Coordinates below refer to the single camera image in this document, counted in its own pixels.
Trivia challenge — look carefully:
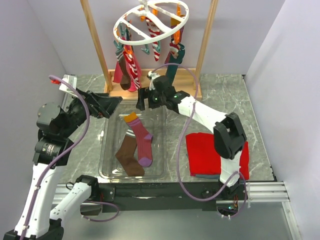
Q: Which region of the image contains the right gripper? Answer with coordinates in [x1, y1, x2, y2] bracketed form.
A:
[136, 86, 167, 111]

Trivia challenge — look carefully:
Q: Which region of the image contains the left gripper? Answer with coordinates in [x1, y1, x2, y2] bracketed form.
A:
[59, 86, 122, 138]

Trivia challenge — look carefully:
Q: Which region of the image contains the maroon purple ribbed sock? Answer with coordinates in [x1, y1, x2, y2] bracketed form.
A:
[124, 112, 153, 168]

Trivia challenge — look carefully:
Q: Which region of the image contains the brown sock with striped cuff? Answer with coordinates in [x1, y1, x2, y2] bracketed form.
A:
[115, 128, 145, 177]

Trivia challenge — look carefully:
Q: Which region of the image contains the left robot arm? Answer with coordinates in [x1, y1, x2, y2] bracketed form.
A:
[3, 91, 123, 240]

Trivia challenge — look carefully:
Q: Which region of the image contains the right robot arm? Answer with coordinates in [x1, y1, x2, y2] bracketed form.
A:
[136, 71, 247, 200]

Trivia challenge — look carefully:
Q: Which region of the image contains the wooden hanger stand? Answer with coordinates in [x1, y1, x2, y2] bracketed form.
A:
[79, 0, 220, 103]

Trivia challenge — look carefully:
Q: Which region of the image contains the white round clip hanger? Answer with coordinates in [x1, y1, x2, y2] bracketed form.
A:
[112, 0, 190, 46]

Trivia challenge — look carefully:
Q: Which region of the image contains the pink cloth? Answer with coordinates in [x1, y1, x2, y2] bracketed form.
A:
[113, 48, 142, 92]

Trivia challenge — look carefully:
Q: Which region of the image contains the clear plastic tray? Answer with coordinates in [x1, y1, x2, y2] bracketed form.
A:
[99, 101, 167, 183]

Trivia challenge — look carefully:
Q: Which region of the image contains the teal clothes clip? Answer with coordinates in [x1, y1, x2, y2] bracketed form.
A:
[140, 44, 150, 55]

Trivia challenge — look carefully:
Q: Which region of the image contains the dark teal santa sock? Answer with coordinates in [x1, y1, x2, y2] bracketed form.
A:
[165, 41, 185, 85]

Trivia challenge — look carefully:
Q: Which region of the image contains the santa red white striped sock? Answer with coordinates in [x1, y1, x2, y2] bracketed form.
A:
[146, 19, 163, 62]

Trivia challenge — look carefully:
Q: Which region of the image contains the red folded cloth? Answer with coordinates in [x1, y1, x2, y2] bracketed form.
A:
[185, 132, 250, 180]

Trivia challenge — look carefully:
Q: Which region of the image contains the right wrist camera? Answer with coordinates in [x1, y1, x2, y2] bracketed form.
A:
[147, 71, 161, 91]

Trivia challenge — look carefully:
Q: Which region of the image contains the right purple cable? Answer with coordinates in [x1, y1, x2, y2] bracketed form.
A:
[151, 63, 250, 219]

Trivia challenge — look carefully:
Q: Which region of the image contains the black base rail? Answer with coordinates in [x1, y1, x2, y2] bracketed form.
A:
[67, 181, 248, 217]

